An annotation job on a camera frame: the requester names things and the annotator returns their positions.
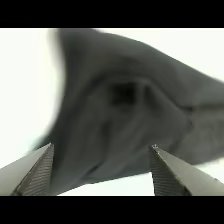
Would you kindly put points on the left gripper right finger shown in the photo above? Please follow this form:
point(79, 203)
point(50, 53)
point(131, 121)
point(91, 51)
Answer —
point(181, 176)

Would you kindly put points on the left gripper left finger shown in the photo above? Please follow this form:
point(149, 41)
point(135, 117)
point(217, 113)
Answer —
point(28, 175)

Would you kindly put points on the black garment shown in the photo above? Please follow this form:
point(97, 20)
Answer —
point(126, 100)

